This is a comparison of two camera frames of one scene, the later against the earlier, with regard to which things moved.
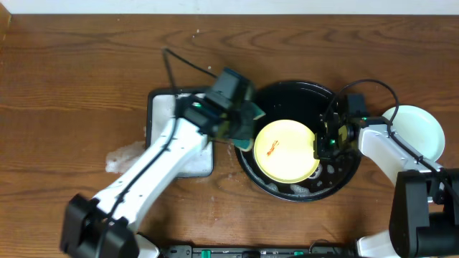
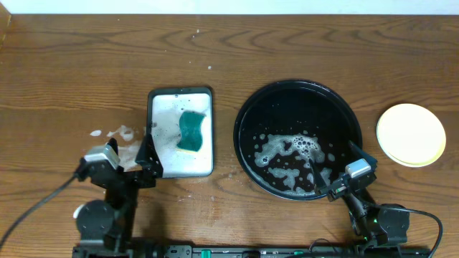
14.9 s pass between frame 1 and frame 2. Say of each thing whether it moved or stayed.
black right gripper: moved
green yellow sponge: moved
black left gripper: moved
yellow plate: moved
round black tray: stayed
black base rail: stayed
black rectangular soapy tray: stayed
